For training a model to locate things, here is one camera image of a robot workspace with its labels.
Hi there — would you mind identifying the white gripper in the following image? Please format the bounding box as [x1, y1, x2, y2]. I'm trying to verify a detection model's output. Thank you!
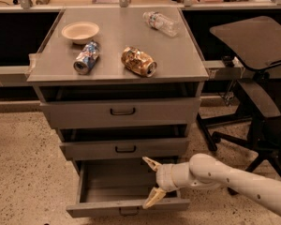
[142, 157, 192, 209]

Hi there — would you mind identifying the grey bottom drawer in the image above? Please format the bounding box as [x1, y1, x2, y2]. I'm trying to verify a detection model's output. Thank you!
[67, 157, 190, 218]

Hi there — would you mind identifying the grey drawer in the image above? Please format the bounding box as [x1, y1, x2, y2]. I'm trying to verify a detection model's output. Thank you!
[41, 97, 200, 129]
[67, 157, 190, 218]
[60, 138, 188, 160]

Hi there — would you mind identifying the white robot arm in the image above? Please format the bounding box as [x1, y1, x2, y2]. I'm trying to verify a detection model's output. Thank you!
[142, 154, 281, 217]

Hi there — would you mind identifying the grey middle drawer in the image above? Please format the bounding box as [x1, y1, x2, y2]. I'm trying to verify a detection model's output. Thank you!
[60, 138, 188, 160]

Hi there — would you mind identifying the grey top drawer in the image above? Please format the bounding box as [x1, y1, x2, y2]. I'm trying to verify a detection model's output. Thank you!
[41, 97, 200, 129]

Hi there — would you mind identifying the grey drawer cabinet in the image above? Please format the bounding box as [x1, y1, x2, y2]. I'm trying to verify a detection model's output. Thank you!
[26, 6, 209, 173]

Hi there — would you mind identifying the gold crushed soda can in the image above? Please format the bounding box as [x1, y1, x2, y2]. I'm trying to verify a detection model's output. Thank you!
[121, 47, 157, 78]

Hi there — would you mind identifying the blue crushed soda can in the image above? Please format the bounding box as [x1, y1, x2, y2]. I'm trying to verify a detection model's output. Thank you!
[73, 40, 99, 75]

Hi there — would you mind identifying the clear plastic water bottle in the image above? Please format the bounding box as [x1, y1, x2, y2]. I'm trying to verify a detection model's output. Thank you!
[142, 11, 179, 38]

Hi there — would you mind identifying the beige paper bowl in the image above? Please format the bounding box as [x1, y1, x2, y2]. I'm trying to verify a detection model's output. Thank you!
[62, 22, 99, 45]

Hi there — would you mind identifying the black office chair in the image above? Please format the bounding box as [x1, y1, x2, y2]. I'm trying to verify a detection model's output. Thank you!
[197, 16, 281, 177]

